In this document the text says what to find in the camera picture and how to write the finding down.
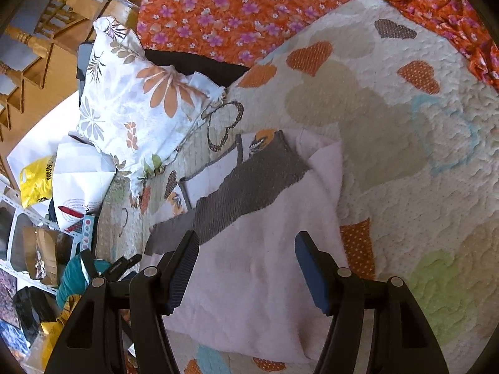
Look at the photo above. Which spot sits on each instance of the white paper bag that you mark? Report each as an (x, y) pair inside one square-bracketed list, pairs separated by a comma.
[(80, 180)]

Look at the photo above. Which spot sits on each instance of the yellow plastic bag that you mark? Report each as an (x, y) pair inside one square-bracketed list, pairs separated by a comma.
[(35, 181)]

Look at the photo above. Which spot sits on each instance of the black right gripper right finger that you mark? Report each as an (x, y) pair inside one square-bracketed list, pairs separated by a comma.
[(402, 340)]

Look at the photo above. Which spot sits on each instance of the white metal shelf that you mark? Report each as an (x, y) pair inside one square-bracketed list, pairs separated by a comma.
[(67, 243)]

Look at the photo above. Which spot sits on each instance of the red floral blanket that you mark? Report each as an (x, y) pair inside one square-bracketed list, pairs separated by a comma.
[(244, 31)]

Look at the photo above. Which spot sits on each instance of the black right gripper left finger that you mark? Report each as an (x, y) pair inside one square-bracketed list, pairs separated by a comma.
[(92, 339)]

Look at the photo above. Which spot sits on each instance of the pale pink knit sweater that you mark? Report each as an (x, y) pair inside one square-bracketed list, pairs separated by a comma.
[(247, 294)]

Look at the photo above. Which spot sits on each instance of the heart patterned quilt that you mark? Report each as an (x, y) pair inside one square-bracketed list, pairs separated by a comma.
[(419, 137)]

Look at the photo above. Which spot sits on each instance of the wooden chair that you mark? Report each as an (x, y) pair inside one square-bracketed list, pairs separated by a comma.
[(39, 43)]

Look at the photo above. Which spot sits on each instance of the teal cloth bundle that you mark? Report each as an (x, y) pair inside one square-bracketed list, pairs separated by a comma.
[(78, 274)]

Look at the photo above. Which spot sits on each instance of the white floral pillow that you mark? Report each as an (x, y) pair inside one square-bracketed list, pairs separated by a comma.
[(135, 111)]

